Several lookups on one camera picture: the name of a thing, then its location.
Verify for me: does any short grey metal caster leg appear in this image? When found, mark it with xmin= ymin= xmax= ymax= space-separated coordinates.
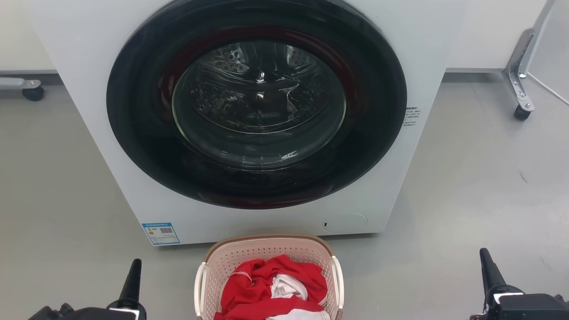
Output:
xmin=0 ymin=77 xmax=42 ymax=90

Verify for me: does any beige perforated laundry basket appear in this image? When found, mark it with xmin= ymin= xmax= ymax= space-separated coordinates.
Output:
xmin=194 ymin=235 xmax=345 ymax=320

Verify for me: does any white partition panel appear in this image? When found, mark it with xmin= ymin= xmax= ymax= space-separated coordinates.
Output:
xmin=0 ymin=0 xmax=57 ymax=75
xmin=445 ymin=0 xmax=548 ymax=73

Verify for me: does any white front-load washing machine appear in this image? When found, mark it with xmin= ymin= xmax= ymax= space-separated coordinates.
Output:
xmin=30 ymin=0 xmax=466 ymax=246

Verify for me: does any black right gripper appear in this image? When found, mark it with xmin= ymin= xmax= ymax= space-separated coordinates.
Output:
xmin=470 ymin=248 xmax=569 ymax=320

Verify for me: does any blue energy label sticker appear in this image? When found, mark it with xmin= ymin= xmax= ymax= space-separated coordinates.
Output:
xmin=142 ymin=222 xmax=181 ymax=245

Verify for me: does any small printed text sticker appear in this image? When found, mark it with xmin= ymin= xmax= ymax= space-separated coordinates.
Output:
xmin=403 ymin=106 xmax=421 ymax=127

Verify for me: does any round black washer door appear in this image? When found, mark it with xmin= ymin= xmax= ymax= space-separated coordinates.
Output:
xmin=106 ymin=0 xmax=408 ymax=210

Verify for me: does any thin white floor cable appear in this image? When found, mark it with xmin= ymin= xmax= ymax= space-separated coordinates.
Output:
xmin=526 ymin=72 xmax=569 ymax=105

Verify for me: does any white crumpled garment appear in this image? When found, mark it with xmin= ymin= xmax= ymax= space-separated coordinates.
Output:
xmin=270 ymin=274 xmax=309 ymax=300

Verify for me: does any red garment with white stripes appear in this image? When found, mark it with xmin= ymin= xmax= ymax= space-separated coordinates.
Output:
xmin=214 ymin=254 xmax=330 ymax=320

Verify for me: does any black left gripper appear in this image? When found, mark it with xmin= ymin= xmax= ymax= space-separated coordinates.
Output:
xmin=28 ymin=259 xmax=148 ymax=320

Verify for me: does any round white filter cover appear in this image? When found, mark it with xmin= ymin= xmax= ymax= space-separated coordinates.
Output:
xmin=321 ymin=213 xmax=368 ymax=233

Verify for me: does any long grey metal caster leg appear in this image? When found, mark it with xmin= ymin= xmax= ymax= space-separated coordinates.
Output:
xmin=502 ymin=28 xmax=536 ymax=112

